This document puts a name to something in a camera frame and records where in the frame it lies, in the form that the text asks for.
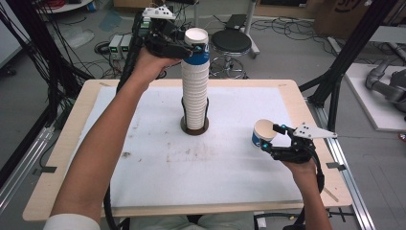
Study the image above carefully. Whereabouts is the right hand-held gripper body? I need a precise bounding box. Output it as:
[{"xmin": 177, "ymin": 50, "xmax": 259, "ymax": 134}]
[{"xmin": 269, "ymin": 123, "xmax": 339, "ymax": 165}]

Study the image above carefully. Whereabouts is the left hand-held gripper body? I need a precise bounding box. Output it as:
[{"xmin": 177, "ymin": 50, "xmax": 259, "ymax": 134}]
[{"xmin": 141, "ymin": 5, "xmax": 187, "ymax": 60}]

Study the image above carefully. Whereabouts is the blue label paper cup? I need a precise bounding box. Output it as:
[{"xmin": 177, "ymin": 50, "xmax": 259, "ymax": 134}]
[
  {"xmin": 183, "ymin": 27, "xmax": 212, "ymax": 66},
  {"xmin": 251, "ymin": 119, "xmax": 278, "ymax": 149}
]

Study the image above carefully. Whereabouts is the stack of white paper cups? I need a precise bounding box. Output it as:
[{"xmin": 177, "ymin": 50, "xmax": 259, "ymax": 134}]
[{"xmin": 180, "ymin": 60, "xmax": 211, "ymax": 130}]

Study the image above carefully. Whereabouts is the dark cup holder stand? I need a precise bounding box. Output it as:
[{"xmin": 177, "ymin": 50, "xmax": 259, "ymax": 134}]
[{"xmin": 179, "ymin": 96, "xmax": 211, "ymax": 136}]

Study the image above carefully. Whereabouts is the person's right hand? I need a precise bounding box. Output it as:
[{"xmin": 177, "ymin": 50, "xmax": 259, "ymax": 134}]
[{"xmin": 281, "ymin": 160, "xmax": 318, "ymax": 180}]

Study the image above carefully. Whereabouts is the person's left hand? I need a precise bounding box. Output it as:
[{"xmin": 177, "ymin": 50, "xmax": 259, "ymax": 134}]
[{"xmin": 131, "ymin": 47, "xmax": 183, "ymax": 89}]

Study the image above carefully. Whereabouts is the grey power supply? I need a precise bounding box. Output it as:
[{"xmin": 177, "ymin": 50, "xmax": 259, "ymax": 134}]
[
  {"xmin": 108, "ymin": 34, "xmax": 123, "ymax": 59},
  {"xmin": 120, "ymin": 34, "xmax": 134, "ymax": 58}
]

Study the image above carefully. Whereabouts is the black round stool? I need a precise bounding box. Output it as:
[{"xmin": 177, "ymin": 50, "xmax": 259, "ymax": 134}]
[{"xmin": 210, "ymin": 29, "xmax": 253, "ymax": 80}]

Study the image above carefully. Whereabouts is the white table mat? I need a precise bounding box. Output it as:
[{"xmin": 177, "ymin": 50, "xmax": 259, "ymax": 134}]
[{"xmin": 75, "ymin": 85, "xmax": 305, "ymax": 208}]

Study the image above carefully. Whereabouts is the white floor board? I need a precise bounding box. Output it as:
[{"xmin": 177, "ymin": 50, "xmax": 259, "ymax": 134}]
[{"xmin": 344, "ymin": 61, "xmax": 406, "ymax": 133}]

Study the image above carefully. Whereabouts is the person's lap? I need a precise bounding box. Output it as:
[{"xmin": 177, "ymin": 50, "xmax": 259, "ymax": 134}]
[{"xmin": 128, "ymin": 213, "xmax": 257, "ymax": 230}]

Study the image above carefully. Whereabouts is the printed cardboard box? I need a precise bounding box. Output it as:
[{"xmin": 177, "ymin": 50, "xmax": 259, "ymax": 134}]
[{"xmin": 314, "ymin": 0, "xmax": 379, "ymax": 32}]

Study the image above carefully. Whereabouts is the person's white sleeve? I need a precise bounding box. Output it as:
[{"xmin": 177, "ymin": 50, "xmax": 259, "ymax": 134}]
[{"xmin": 42, "ymin": 213, "xmax": 103, "ymax": 230}]

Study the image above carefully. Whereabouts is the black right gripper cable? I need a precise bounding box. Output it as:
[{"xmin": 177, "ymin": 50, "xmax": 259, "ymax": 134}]
[{"xmin": 282, "ymin": 148, "xmax": 327, "ymax": 230}]

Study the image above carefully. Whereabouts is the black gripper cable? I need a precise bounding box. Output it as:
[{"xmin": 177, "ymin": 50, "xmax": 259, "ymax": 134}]
[
  {"xmin": 102, "ymin": 11, "xmax": 146, "ymax": 230},
  {"xmin": 282, "ymin": 148, "xmax": 327, "ymax": 230}
]

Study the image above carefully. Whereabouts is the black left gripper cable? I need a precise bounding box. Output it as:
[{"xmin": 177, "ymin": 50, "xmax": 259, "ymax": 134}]
[{"xmin": 102, "ymin": 11, "xmax": 146, "ymax": 230}]

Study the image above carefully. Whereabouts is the aluminium rail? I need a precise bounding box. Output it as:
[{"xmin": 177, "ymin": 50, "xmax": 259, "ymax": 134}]
[{"xmin": 304, "ymin": 98, "xmax": 378, "ymax": 230}]

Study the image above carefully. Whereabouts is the black frame post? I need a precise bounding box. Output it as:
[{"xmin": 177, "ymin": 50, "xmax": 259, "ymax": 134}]
[{"xmin": 299, "ymin": 0, "xmax": 401, "ymax": 132}]

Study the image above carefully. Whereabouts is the black frame with cables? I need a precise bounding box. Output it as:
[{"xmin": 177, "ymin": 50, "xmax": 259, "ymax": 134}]
[{"xmin": 0, "ymin": 0, "xmax": 95, "ymax": 190}]

